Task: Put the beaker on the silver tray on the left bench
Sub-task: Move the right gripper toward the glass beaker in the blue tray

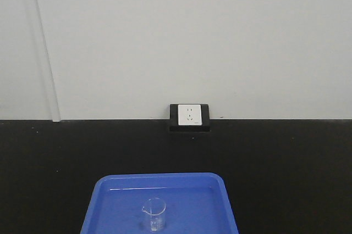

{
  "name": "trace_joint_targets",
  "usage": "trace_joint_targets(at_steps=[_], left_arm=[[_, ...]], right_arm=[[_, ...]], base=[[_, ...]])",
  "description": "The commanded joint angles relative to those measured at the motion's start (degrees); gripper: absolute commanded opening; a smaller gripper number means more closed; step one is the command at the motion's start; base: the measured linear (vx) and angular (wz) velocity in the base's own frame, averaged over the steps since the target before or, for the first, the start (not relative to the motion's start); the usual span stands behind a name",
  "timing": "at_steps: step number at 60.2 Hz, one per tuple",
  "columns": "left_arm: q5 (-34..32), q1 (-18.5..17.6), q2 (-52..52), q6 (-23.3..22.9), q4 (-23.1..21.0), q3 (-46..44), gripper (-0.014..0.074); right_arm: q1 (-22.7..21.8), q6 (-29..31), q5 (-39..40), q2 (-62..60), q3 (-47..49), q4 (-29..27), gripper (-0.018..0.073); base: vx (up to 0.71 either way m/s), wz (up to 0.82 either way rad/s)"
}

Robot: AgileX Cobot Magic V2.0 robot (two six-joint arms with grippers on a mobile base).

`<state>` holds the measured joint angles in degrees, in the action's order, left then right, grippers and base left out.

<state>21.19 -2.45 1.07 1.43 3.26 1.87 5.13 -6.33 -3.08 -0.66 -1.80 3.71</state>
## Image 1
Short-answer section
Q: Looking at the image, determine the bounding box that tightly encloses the blue plastic tray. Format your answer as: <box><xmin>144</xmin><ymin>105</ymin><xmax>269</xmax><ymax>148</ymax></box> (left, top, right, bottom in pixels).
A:
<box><xmin>80</xmin><ymin>172</ymin><xmax>239</xmax><ymax>233</ymax></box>

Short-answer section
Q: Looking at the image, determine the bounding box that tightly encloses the small clear glass beaker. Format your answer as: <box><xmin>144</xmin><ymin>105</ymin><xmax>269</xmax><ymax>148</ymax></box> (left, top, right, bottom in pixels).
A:
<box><xmin>142</xmin><ymin>197</ymin><xmax>167</xmax><ymax>232</ymax></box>

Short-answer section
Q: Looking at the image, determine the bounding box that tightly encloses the white wall power socket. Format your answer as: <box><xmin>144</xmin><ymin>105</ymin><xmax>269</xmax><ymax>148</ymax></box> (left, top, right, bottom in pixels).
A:
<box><xmin>177</xmin><ymin>104</ymin><xmax>202</xmax><ymax>126</ymax></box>

